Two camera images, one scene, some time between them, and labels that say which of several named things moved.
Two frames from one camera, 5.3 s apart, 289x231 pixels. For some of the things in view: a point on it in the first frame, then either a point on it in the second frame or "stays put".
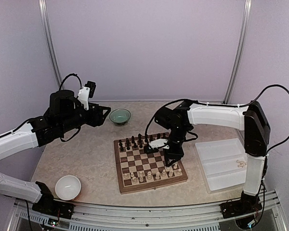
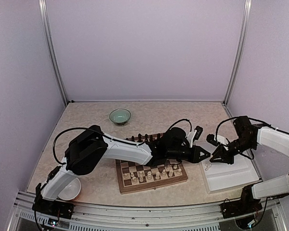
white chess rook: (141, 178) stays put
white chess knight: (134, 180) stays put
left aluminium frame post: (50, 44) stays put
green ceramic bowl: (120, 117) stays put
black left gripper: (96, 118) to (195, 158)
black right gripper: (177, 154) to (218, 154)
